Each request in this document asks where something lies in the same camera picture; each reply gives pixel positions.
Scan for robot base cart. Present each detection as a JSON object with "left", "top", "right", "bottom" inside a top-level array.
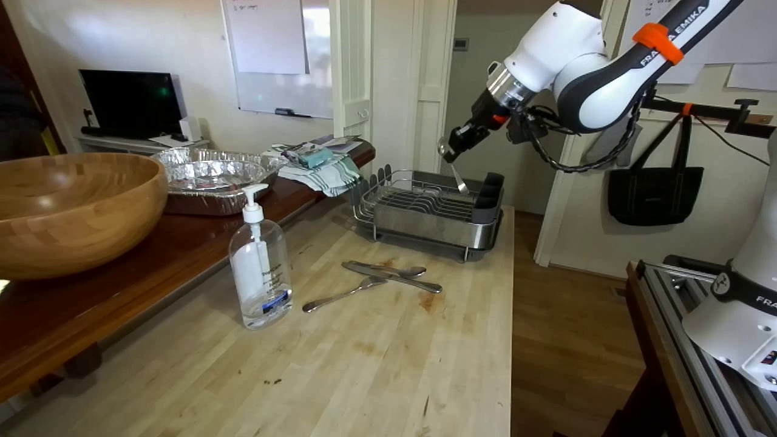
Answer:
[{"left": 605, "top": 260, "right": 777, "bottom": 437}]

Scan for steel dish rack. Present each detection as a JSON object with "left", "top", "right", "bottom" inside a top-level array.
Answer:
[{"left": 347, "top": 164, "right": 504, "bottom": 260}]

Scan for grey oven mitt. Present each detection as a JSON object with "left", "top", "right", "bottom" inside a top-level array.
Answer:
[{"left": 584, "top": 122, "right": 642, "bottom": 170}]

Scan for black monitor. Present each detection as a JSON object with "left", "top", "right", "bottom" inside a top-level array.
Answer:
[{"left": 80, "top": 68, "right": 183, "bottom": 137}]

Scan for white whiteboard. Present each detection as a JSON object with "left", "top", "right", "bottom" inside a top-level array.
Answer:
[{"left": 222, "top": 0, "right": 334, "bottom": 119}]

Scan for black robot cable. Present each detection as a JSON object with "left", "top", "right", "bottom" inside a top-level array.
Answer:
[{"left": 517, "top": 106, "right": 642, "bottom": 177}]

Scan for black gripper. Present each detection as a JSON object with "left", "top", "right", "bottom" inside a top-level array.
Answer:
[{"left": 438, "top": 90, "right": 515, "bottom": 163}]

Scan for aluminium foil tray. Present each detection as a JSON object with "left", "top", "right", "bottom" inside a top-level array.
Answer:
[{"left": 155, "top": 145, "right": 280, "bottom": 215}]

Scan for large wooden bowl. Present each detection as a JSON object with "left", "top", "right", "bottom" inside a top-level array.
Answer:
[{"left": 0, "top": 152, "right": 167, "bottom": 278}]

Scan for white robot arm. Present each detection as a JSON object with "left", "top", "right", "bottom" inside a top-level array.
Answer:
[{"left": 438, "top": 0, "right": 777, "bottom": 390}]

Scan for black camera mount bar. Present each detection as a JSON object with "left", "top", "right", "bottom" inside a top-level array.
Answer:
[{"left": 643, "top": 95, "right": 775, "bottom": 137}]

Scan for clear hand sanitizer bottle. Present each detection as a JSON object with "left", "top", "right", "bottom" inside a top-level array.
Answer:
[{"left": 228, "top": 184, "right": 293, "bottom": 327}]

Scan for black tote bag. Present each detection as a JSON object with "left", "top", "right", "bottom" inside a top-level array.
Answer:
[{"left": 607, "top": 114, "right": 704, "bottom": 225}]

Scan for grey cutlery holder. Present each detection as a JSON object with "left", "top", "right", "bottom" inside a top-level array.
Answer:
[{"left": 476, "top": 173, "right": 504, "bottom": 209}]

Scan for folded striped dish towels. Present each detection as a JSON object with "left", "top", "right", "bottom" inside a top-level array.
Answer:
[{"left": 273, "top": 137, "right": 363, "bottom": 197}]

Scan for silver butter knife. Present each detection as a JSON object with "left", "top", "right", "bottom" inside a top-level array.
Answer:
[{"left": 342, "top": 260, "right": 425, "bottom": 277}]

